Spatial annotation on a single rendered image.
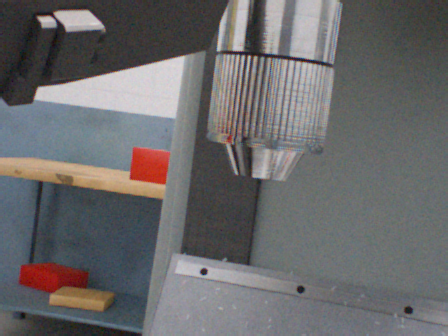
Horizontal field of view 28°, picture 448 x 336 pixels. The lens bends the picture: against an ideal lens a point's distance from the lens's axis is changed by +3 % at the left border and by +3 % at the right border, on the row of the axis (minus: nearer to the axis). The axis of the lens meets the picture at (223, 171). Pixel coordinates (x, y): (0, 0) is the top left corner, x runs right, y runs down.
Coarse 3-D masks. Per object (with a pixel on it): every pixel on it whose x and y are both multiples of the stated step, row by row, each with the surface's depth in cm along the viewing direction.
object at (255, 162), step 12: (228, 144) 34; (228, 156) 35; (240, 156) 34; (252, 156) 34; (264, 156) 34; (276, 156) 34; (288, 156) 34; (300, 156) 34; (240, 168) 34; (252, 168) 34; (264, 168) 34; (276, 168) 34; (288, 168) 34
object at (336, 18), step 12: (240, 0) 33; (252, 0) 33; (264, 0) 33; (276, 0) 33; (288, 0) 33; (300, 0) 33; (312, 0) 33; (324, 0) 33; (336, 0) 34; (288, 12) 33; (300, 12) 33; (312, 12) 33; (324, 12) 33; (336, 12) 34
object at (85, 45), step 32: (64, 0) 20; (96, 0) 21; (128, 0) 21; (160, 0) 22; (192, 0) 23; (224, 0) 24; (64, 32) 20; (96, 32) 20; (128, 32) 22; (160, 32) 23; (192, 32) 24; (64, 64) 20; (96, 64) 22; (128, 64) 23
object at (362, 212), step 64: (384, 0) 70; (192, 64) 75; (384, 64) 71; (192, 128) 75; (384, 128) 71; (192, 192) 75; (256, 192) 73; (320, 192) 72; (384, 192) 71; (256, 256) 74; (320, 256) 72; (384, 256) 71
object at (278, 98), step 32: (224, 32) 34; (256, 32) 33; (288, 32) 33; (320, 32) 33; (224, 64) 34; (256, 64) 33; (288, 64) 33; (320, 64) 33; (224, 96) 34; (256, 96) 33; (288, 96) 33; (320, 96) 34; (224, 128) 34; (256, 128) 33; (288, 128) 33; (320, 128) 34
